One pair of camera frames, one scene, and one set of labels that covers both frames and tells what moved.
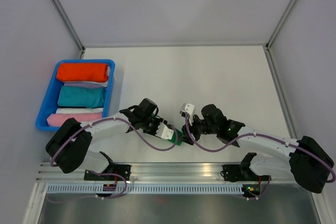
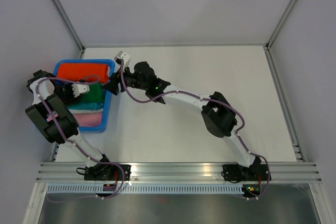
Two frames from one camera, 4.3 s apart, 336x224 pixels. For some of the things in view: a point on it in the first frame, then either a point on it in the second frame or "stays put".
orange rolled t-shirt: (94, 72) stays put
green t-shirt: (175, 139) -> (94, 95)
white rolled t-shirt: (79, 110) stays put
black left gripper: (158, 120) -> (72, 99)
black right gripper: (185, 137) -> (114, 80)
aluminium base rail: (156, 172) stays put
